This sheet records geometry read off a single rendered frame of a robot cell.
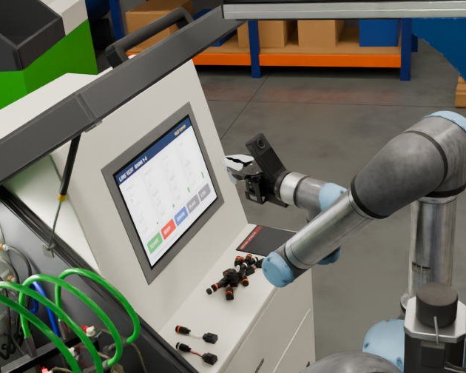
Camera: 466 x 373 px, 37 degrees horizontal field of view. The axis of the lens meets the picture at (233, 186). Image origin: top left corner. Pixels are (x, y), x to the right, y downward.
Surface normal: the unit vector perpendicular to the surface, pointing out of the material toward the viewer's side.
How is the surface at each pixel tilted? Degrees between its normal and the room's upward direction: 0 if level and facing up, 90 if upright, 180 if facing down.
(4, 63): 90
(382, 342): 7
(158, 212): 76
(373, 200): 89
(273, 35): 90
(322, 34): 90
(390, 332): 7
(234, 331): 0
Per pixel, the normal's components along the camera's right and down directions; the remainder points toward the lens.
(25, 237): -0.43, 0.46
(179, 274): 0.85, -0.08
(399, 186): -0.12, 0.35
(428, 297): -0.09, -0.88
